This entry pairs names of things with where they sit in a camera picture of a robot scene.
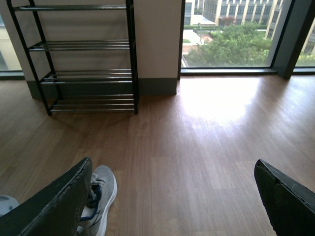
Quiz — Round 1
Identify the grey knit sneaker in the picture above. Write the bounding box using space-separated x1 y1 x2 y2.
75 165 117 236

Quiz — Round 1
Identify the black metal shoe rack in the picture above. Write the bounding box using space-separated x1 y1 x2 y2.
4 0 139 115

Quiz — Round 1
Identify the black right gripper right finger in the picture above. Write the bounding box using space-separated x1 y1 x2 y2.
254 159 315 236

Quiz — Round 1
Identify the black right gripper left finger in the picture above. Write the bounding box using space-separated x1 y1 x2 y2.
0 157 92 236

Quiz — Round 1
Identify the light blue right slipper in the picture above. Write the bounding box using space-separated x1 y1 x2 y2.
0 195 19 217

